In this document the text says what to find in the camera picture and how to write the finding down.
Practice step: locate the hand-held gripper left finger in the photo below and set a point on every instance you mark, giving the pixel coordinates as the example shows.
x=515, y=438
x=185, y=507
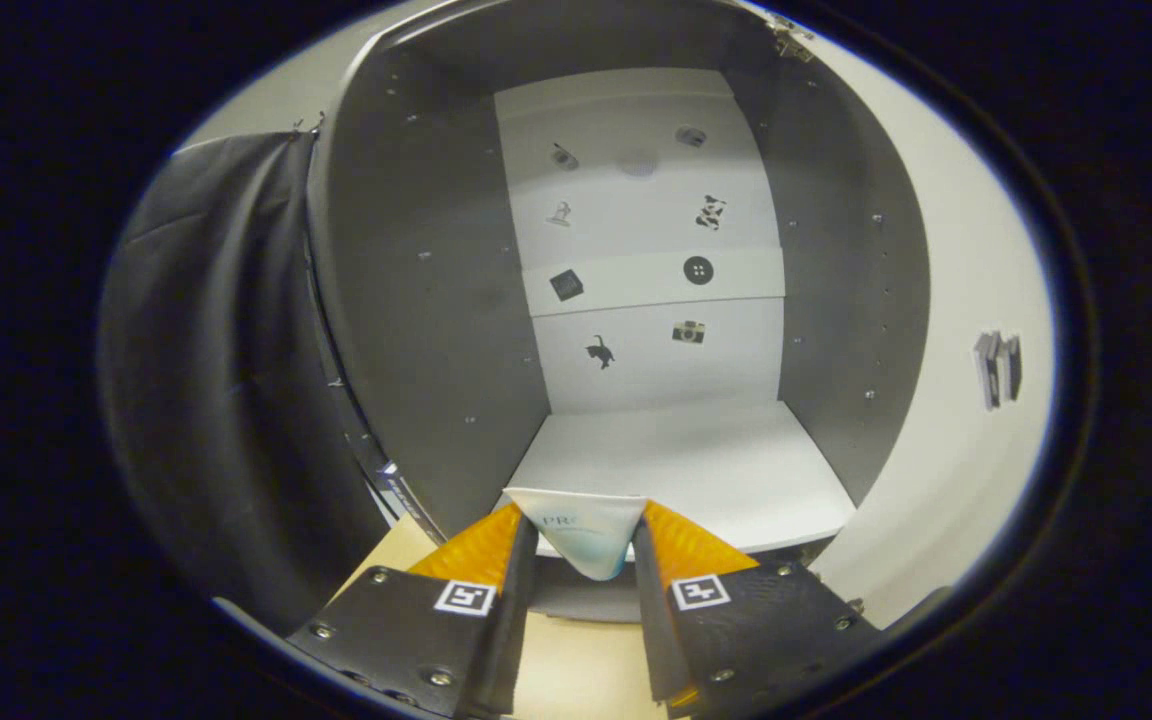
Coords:
x=506, y=620

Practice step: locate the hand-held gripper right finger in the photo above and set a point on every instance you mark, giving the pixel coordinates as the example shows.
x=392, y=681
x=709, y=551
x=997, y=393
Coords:
x=658, y=620

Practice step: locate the white blue tube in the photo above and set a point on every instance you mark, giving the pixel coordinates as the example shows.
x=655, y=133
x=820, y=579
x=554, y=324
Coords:
x=581, y=535

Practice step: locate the grey cabinet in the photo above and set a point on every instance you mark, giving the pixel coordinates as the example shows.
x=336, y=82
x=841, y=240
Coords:
x=436, y=300

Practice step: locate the black backdrop cloth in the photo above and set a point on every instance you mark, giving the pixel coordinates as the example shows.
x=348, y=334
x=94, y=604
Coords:
x=216, y=350

